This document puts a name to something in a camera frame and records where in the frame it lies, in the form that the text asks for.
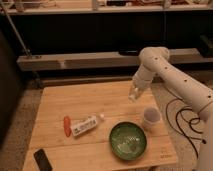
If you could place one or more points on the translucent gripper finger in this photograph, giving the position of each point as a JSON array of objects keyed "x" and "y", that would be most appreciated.
[{"x": 134, "y": 95}]

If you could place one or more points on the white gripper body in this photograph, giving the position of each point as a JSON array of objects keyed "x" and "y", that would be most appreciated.
[{"x": 138, "y": 87}]

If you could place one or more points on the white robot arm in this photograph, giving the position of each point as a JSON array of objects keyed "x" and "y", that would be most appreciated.
[{"x": 155, "y": 61}]

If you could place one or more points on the ceramic cup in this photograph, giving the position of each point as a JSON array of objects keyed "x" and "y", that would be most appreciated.
[{"x": 151, "y": 117}]

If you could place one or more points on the green bowl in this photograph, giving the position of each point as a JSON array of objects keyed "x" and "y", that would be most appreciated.
[{"x": 127, "y": 141}]

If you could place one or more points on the white plastic bottle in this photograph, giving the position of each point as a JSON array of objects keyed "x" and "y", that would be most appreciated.
[{"x": 87, "y": 124}]

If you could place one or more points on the orange carrot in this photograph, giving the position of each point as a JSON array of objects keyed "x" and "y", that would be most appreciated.
[{"x": 67, "y": 124}]

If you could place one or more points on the metal stand pole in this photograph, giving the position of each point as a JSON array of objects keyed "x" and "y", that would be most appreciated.
[{"x": 26, "y": 51}]

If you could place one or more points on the wooden shelf unit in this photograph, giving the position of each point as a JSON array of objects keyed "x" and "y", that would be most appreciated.
[{"x": 106, "y": 37}]

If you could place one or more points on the black phone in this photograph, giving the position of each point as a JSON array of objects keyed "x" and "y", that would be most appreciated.
[{"x": 42, "y": 160}]

